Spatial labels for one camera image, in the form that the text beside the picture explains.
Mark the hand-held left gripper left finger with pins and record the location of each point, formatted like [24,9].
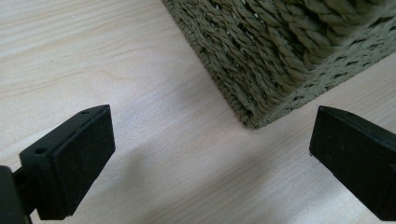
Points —
[74,161]

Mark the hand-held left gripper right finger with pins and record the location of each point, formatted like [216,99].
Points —
[358,155]

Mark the green woven basket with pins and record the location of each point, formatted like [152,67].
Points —
[274,56]

